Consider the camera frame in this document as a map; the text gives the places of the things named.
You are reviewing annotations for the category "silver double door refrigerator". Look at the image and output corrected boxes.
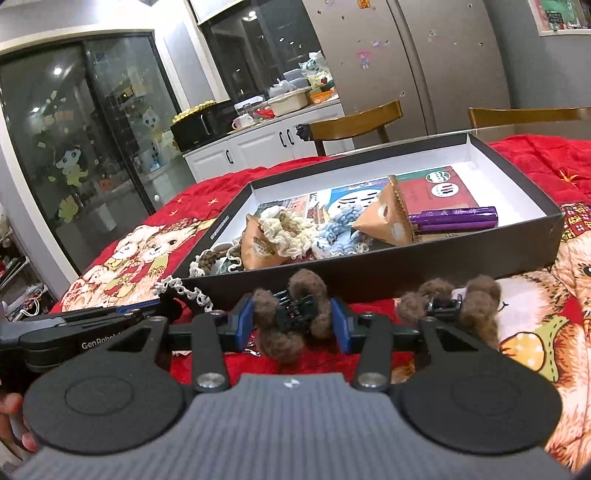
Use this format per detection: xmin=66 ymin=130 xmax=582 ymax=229
xmin=304 ymin=0 xmax=510 ymax=140

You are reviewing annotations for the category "white kitchen cabinet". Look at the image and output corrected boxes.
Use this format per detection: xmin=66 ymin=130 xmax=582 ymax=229
xmin=184 ymin=100 xmax=345 ymax=182

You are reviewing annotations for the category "cream plastic basin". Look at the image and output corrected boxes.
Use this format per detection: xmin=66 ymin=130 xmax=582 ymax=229
xmin=269 ymin=87 xmax=311 ymax=117

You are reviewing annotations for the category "brown striped scrunchie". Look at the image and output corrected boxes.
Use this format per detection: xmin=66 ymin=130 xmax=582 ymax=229
xmin=189 ymin=243 xmax=243 ymax=278

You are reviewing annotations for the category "wooden chair left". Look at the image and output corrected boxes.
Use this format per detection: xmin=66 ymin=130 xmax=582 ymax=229
xmin=295 ymin=100 xmax=404 ymax=157

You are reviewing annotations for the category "cream crochet scrunchie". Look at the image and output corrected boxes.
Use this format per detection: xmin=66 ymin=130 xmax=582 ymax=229
xmin=259 ymin=206 xmax=318 ymax=260

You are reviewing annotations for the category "person's hand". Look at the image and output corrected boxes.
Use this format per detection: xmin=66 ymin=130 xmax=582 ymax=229
xmin=0 ymin=391 xmax=37 ymax=453

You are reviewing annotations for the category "red teddy bear blanket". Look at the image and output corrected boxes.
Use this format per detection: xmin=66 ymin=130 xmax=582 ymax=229
xmin=57 ymin=134 xmax=590 ymax=471

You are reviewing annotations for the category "black white lace scrunchie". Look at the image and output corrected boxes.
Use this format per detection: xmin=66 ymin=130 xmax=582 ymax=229
xmin=152 ymin=276 xmax=213 ymax=313

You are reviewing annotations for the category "brown paper pyramid packet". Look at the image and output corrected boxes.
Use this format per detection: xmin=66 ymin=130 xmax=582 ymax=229
xmin=353 ymin=175 xmax=415 ymax=247

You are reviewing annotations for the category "black shallow cardboard box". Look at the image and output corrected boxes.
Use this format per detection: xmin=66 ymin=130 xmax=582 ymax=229
xmin=176 ymin=133 xmax=563 ymax=308

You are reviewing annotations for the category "glass sliding door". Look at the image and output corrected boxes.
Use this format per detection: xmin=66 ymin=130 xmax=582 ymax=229
xmin=1 ymin=33 xmax=193 ymax=272

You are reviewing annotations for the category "wooden chair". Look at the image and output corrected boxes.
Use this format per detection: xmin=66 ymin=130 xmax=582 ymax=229
xmin=468 ymin=106 xmax=591 ymax=129
xmin=295 ymin=100 xmax=404 ymax=157

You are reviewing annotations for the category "wooden chair right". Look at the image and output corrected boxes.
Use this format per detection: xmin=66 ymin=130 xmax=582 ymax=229
xmin=468 ymin=106 xmax=591 ymax=129

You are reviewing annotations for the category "blue crochet scrunchie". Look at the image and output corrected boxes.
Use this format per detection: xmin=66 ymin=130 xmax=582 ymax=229
xmin=311 ymin=206 xmax=373 ymax=259

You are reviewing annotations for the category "black microwave oven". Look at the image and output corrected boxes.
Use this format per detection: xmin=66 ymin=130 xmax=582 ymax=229
xmin=170 ymin=100 xmax=238 ymax=153

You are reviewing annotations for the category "white mug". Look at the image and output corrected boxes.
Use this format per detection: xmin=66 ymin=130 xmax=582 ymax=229
xmin=231 ymin=114 xmax=256 ymax=130

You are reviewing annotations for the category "purple foil snack bar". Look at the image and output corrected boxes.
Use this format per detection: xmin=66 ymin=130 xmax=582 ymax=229
xmin=409 ymin=206 xmax=499 ymax=234

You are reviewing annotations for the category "brown fuzzy hair clip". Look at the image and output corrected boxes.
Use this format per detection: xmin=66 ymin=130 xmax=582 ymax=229
xmin=252 ymin=269 xmax=334 ymax=364
xmin=396 ymin=275 xmax=502 ymax=350

